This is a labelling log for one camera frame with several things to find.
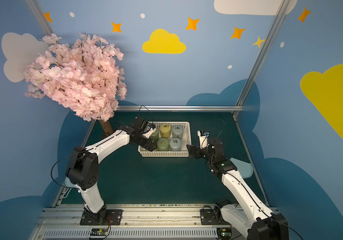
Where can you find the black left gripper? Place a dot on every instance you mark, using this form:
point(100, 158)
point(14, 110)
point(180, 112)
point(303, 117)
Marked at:
point(147, 143)

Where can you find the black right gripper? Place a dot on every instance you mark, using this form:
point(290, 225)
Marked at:
point(198, 150)

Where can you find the green tea canister front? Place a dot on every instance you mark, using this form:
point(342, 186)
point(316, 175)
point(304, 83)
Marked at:
point(163, 145)

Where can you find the green tea canister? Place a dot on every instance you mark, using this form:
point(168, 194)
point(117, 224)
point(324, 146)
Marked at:
point(163, 145)
point(155, 135)

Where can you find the blue tea canister front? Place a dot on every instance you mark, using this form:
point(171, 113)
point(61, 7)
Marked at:
point(175, 144)

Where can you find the blue tea canister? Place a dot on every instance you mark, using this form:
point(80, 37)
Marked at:
point(177, 132)
point(175, 144)

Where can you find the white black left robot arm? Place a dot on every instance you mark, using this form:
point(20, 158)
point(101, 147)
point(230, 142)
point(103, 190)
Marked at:
point(83, 167)

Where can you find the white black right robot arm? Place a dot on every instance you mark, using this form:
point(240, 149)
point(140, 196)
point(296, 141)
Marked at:
point(255, 221)

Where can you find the green tea canister back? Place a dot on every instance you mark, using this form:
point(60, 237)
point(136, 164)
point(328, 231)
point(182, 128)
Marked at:
point(155, 135)

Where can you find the white perforated plastic basket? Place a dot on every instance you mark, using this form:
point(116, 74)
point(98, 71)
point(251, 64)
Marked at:
point(186, 140)

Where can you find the yellow tea canister back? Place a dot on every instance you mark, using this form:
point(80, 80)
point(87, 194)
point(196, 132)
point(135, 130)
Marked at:
point(165, 130)

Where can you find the blue tea canister back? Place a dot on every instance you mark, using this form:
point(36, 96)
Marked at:
point(177, 132)

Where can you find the brown tree trunk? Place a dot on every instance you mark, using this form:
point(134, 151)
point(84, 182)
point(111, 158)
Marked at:
point(107, 128)

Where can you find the light blue dustpan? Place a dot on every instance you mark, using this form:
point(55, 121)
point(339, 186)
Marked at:
point(246, 169)

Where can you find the right green circuit board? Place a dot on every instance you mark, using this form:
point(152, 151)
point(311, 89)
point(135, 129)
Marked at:
point(224, 234)

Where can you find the green circuit board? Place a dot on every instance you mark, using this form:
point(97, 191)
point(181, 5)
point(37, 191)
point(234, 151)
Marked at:
point(98, 233)
point(224, 234)

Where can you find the pink cherry blossom tree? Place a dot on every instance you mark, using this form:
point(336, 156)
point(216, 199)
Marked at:
point(84, 77)

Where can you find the left green circuit board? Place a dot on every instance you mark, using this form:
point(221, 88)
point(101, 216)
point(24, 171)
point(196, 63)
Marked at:
point(98, 233)

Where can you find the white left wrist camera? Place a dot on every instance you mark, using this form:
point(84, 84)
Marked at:
point(149, 130)

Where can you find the aluminium frame rail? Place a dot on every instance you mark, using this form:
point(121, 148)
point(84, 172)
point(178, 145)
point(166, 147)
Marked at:
point(132, 108)

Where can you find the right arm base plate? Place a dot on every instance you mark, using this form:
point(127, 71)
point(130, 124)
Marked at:
point(212, 217)

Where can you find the aluminium base rail track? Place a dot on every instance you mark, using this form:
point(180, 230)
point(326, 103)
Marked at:
point(139, 222)

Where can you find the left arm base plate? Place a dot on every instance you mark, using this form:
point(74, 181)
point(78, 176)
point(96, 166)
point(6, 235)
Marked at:
point(104, 217)

